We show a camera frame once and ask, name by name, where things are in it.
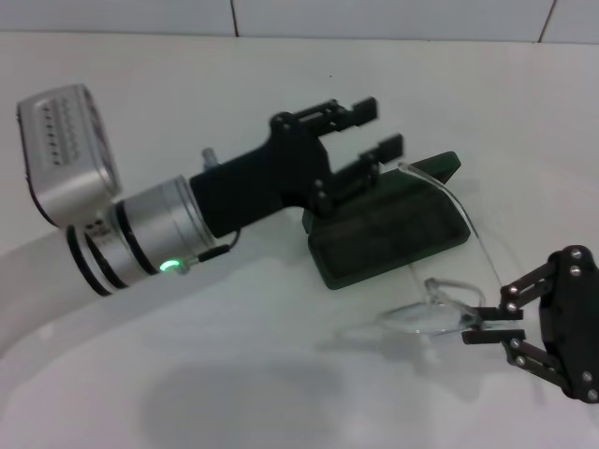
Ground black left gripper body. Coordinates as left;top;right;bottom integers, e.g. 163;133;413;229
189;110;339;238

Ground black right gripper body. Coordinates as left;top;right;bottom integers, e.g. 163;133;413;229
537;244;599;404

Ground green glasses case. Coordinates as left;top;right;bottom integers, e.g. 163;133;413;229
301;150;471;292

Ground clear white glasses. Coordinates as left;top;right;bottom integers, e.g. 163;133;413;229
373;161;507;337

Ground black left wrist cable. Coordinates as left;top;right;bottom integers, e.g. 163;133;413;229
202;227;242;261

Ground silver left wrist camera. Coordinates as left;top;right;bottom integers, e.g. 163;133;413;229
16;83;124;229

